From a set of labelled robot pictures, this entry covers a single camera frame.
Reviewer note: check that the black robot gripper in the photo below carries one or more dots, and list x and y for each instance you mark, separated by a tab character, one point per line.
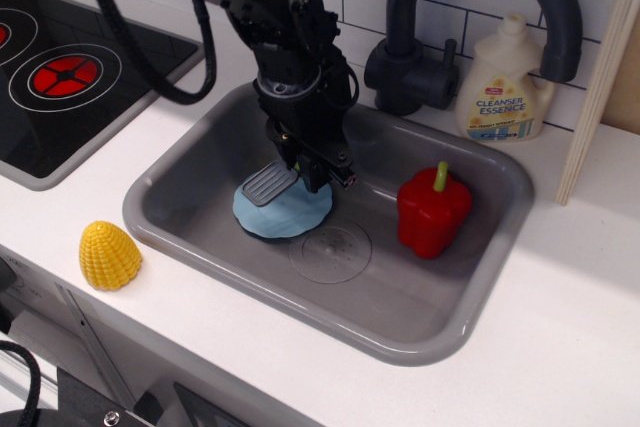
305	123

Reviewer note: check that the grey spatula with green handle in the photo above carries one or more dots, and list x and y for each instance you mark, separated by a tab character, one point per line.
268	183

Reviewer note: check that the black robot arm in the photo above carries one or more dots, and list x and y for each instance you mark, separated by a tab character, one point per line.
291	40

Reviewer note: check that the light blue plate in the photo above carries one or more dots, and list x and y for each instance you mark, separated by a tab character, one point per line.
293	213

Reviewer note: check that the grey sink basin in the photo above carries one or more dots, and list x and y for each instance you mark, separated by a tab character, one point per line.
350	277

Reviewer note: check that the red toy bell pepper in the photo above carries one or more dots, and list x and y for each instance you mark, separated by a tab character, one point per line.
432	207

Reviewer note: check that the dark grey faucet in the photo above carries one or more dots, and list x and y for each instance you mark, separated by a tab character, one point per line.
405	78

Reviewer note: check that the cream cleanser bottle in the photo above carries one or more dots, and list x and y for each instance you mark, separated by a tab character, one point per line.
499	100

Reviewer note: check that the yellow toy corn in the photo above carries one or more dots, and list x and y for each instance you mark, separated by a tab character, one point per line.
108	257

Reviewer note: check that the black toy stovetop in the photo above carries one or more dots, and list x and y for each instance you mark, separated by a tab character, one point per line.
67	87

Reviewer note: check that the wooden side panel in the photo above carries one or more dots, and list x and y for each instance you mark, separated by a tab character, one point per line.
608	60

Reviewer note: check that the black metal mount bracket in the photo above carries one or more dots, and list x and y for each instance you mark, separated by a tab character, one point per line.
77	405

